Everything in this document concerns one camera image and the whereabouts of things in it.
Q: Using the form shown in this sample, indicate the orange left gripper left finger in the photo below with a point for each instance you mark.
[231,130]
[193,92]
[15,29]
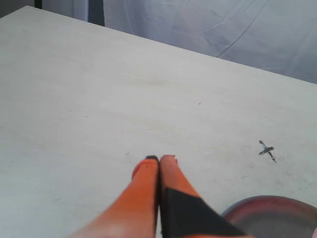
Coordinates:
[134,213]

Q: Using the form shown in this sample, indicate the large round metal plate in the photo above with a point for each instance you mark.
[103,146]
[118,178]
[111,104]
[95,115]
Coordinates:
[270,216]

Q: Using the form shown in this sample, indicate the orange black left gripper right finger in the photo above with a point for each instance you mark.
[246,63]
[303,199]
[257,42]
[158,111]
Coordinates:
[184,214]

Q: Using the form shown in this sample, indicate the white backdrop cloth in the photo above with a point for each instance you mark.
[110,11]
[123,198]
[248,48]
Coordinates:
[274,35]

